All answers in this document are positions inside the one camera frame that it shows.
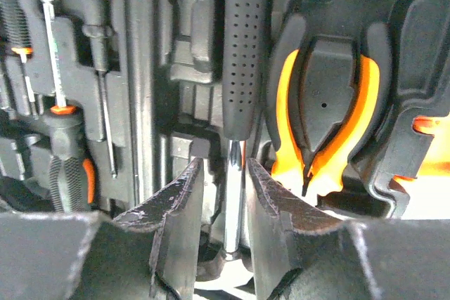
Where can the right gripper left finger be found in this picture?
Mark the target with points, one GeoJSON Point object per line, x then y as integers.
{"type": "Point", "coordinates": [148, 252]}

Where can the black handled claw hammer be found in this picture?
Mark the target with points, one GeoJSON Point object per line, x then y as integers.
{"type": "Point", "coordinates": [245, 44]}

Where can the black orange handled screwdriver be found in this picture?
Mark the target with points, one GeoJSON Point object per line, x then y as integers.
{"type": "Point", "coordinates": [71, 172]}

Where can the orange handled needle-nose pliers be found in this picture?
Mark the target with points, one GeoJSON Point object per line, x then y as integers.
{"type": "Point", "coordinates": [326, 95]}

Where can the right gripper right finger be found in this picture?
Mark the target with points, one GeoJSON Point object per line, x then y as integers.
{"type": "Point", "coordinates": [300, 252]}

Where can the orange grip bit screwdriver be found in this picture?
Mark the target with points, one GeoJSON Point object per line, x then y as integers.
{"type": "Point", "coordinates": [98, 29]}

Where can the black plastic tool case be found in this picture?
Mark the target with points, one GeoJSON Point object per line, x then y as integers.
{"type": "Point", "coordinates": [164, 90]}

